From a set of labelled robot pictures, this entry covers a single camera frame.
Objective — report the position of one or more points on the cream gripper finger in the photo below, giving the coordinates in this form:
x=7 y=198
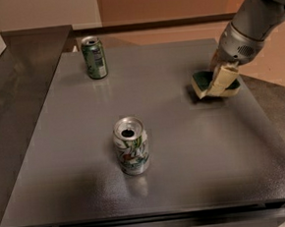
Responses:
x=223 y=76
x=214 y=64

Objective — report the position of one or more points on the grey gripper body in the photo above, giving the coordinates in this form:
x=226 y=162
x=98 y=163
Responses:
x=237 y=49

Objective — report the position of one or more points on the green yellow sponge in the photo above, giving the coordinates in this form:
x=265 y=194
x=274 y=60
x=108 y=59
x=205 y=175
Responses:
x=202 y=80

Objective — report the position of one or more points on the white green 7up can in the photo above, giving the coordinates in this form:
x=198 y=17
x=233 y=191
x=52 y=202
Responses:
x=131 y=145

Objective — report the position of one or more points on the dark green soda can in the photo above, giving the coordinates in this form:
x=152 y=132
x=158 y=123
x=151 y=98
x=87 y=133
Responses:
x=94 y=57

